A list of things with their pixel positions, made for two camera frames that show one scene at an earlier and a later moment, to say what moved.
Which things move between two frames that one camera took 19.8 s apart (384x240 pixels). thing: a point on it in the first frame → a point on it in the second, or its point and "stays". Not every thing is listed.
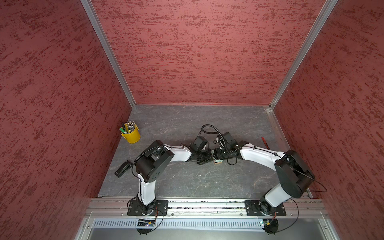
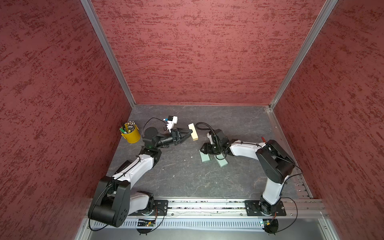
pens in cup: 128,127 stays
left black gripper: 209,157 → 177,132
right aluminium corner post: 329,6 stays
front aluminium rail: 115,208 stays
